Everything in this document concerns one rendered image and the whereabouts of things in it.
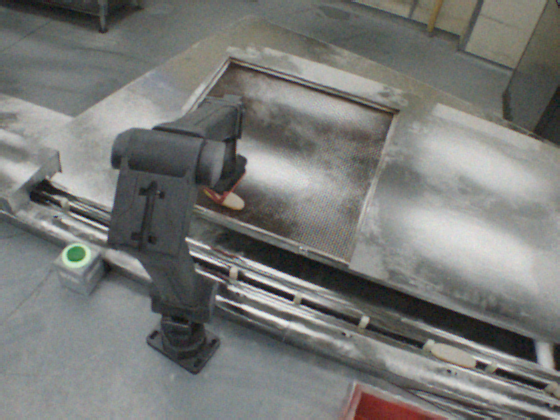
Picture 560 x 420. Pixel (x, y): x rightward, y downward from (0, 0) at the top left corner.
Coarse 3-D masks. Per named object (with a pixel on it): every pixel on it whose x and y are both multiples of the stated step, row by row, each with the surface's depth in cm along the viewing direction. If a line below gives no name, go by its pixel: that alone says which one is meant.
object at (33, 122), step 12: (0, 96) 135; (0, 108) 131; (12, 108) 132; (24, 108) 133; (36, 108) 133; (0, 120) 128; (12, 120) 128; (24, 120) 129; (36, 120) 130; (48, 120) 130; (60, 120) 131; (12, 132) 125; (24, 132) 126; (36, 132) 126; (48, 132) 127
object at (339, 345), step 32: (32, 224) 99; (64, 224) 100; (128, 256) 97; (224, 288) 96; (256, 320) 92; (288, 320) 93; (320, 352) 91; (352, 352) 90; (384, 352) 90; (416, 384) 87; (448, 384) 87; (480, 384) 88; (512, 416) 85; (544, 416) 84
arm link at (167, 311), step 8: (168, 312) 80; (176, 312) 80; (184, 312) 79; (168, 320) 81; (176, 320) 84; (184, 320) 84; (192, 320) 81; (168, 328) 82; (176, 328) 82; (184, 328) 81; (192, 328) 83
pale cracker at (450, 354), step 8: (440, 344) 94; (432, 352) 93; (440, 352) 92; (448, 352) 92; (456, 352) 92; (464, 352) 93; (448, 360) 91; (456, 360) 91; (464, 360) 91; (472, 360) 92
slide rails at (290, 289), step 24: (48, 192) 107; (72, 216) 104; (96, 216) 105; (216, 264) 101; (288, 288) 99; (312, 312) 96; (360, 312) 97; (384, 336) 94; (408, 336) 95; (480, 360) 93
